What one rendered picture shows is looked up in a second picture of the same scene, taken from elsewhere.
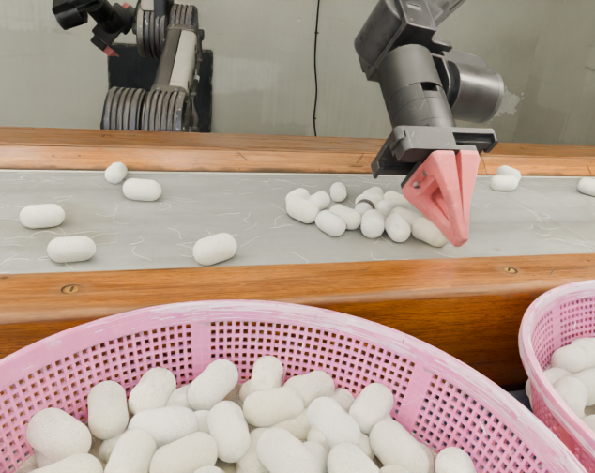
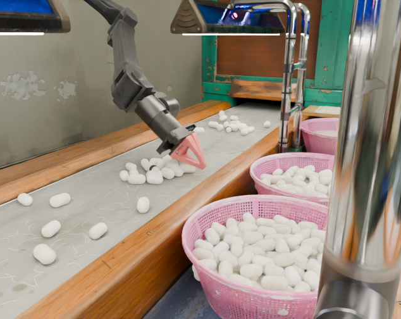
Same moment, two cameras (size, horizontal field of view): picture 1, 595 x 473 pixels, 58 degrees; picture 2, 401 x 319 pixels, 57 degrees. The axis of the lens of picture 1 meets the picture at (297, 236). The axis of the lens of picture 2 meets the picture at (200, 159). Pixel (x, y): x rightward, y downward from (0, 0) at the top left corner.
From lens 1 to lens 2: 0.44 m
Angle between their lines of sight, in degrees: 42
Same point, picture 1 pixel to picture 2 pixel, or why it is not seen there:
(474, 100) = (173, 111)
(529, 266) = (233, 166)
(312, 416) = (243, 228)
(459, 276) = (226, 176)
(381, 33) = (131, 92)
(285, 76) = not seen: outside the picture
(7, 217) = (23, 240)
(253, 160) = (71, 166)
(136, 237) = (98, 218)
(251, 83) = not seen: outside the picture
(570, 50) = (95, 54)
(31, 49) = not seen: outside the picture
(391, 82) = (149, 112)
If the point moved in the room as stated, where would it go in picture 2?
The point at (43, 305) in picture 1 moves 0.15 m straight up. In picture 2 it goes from (155, 240) to (150, 137)
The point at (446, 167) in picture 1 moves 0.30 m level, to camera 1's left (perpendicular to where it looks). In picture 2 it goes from (191, 142) to (59, 177)
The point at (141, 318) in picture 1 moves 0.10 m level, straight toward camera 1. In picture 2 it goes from (188, 226) to (251, 242)
